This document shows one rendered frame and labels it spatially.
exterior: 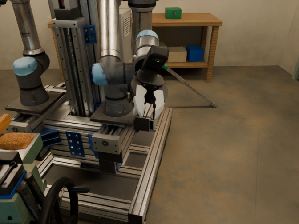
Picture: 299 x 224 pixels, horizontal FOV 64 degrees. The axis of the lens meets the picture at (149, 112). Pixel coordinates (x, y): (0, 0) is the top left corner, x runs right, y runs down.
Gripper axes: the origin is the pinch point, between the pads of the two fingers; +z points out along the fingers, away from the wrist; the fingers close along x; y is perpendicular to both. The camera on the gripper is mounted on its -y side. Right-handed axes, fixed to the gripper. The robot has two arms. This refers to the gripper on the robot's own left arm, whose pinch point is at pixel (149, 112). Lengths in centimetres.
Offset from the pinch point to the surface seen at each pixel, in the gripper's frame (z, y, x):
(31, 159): -11, 49, 31
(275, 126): -125, 110, -175
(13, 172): 4.7, 28.9, 29.3
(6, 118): -29, 51, 46
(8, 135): -18, 47, 41
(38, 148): -17, 50, 30
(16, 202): 11.4, 31.6, 26.4
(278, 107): -163, 113, -199
